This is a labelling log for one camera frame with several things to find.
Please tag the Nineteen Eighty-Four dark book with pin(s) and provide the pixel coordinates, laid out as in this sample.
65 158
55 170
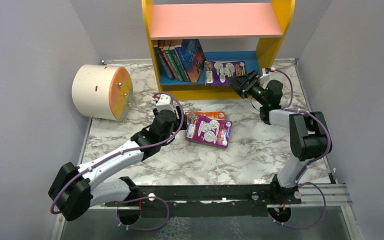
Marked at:
162 61

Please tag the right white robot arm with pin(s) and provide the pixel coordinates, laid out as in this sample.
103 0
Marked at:
309 137

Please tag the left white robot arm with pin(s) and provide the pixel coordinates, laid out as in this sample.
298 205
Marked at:
76 188

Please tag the orange paperback book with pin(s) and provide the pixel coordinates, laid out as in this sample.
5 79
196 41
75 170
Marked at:
220 115

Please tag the Jane Eyre blue book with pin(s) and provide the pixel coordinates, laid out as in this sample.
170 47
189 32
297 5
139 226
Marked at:
192 58

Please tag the green Treehouse book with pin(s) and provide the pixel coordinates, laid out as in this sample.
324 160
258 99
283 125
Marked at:
182 76

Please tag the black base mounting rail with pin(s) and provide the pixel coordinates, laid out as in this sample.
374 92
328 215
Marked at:
195 201

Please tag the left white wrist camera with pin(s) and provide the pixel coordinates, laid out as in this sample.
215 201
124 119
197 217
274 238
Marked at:
164 102

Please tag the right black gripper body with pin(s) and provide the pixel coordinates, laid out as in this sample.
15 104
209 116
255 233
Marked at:
246 86

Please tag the white cylindrical drum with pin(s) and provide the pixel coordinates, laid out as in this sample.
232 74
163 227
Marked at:
104 92

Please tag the colourful wooden bookshelf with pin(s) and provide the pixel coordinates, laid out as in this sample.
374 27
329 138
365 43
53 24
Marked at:
267 21

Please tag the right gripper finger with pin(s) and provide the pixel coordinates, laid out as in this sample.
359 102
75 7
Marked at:
240 84
251 79

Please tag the purple paperback book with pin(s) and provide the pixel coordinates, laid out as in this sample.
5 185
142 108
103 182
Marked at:
218 73
208 131

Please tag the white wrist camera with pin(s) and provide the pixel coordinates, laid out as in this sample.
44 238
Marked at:
265 74
164 102

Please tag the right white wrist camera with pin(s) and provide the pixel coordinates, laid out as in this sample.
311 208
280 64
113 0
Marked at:
265 74

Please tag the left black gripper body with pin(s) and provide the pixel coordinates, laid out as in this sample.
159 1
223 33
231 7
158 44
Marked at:
177 124

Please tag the red Treehouse book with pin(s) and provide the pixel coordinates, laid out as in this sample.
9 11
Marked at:
164 47

